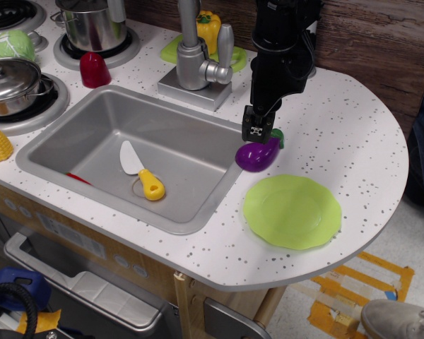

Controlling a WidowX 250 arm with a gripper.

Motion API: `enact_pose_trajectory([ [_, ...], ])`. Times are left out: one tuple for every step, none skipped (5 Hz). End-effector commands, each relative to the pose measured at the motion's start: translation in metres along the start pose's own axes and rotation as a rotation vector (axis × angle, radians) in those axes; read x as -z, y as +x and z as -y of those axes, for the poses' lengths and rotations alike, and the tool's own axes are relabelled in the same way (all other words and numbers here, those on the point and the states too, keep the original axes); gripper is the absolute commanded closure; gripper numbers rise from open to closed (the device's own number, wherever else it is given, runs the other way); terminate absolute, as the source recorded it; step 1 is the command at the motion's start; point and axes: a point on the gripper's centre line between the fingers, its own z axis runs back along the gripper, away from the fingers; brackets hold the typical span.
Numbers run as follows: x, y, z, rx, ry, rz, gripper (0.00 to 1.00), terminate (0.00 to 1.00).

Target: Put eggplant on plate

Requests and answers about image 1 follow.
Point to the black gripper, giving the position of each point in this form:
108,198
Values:
274,76

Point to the purple toy eggplant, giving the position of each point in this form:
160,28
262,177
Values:
256,157

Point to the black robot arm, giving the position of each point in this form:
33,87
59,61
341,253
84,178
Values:
282,27

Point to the light green plastic plate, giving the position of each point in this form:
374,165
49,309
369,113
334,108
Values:
292,212

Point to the silver toy faucet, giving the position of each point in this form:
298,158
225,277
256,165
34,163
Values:
197,79

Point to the grey toy sink basin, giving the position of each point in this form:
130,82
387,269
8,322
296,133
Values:
161,163

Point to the yellow toy bell pepper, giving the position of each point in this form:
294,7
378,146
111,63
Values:
208,26

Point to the light green cutting board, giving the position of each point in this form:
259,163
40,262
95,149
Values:
169,54

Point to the white yellow toy knife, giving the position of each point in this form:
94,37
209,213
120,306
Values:
153,188

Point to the red plastic cup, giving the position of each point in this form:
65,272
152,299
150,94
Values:
94,71

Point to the tall steel pot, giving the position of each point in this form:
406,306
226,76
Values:
93,26

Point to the red toy pepper in sink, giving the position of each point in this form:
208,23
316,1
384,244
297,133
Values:
73,176

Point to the rear right stove burner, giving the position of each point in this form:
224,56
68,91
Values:
69,56

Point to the stove burner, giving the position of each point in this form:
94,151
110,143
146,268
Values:
24,15
46,110
69,56

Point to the yellow tape on floor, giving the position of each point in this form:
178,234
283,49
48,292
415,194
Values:
340,294

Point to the front left stove burner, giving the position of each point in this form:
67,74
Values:
46,110

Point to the grey shoe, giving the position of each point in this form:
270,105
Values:
390,319

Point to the steel pot with lid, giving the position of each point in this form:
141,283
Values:
21,83

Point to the green toy cabbage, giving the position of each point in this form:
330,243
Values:
16,44

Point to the rear left stove burner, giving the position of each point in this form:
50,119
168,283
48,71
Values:
24,15

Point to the silver oven door handle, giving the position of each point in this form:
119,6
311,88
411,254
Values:
95,305

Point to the blue vacuum with black hose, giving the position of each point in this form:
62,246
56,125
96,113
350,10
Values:
24,290

